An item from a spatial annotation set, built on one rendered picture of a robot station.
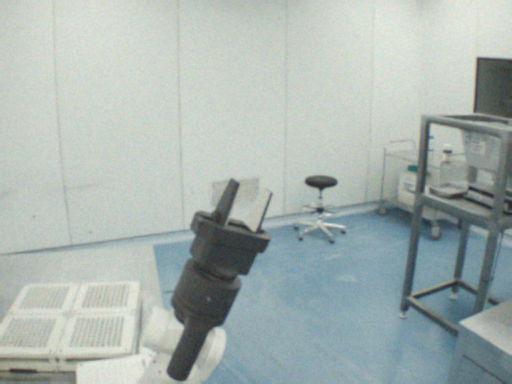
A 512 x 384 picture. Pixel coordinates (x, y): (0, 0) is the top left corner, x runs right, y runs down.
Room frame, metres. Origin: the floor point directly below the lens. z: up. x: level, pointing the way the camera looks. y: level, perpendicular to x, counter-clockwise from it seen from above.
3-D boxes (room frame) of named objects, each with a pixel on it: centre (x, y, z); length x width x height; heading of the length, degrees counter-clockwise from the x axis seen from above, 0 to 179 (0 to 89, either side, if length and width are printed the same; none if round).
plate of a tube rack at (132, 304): (1.46, 0.55, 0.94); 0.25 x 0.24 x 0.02; 99
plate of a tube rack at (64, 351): (1.22, 0.51, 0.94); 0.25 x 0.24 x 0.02; 99
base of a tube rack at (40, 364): (1.18, 0.75, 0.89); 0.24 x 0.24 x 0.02; 9
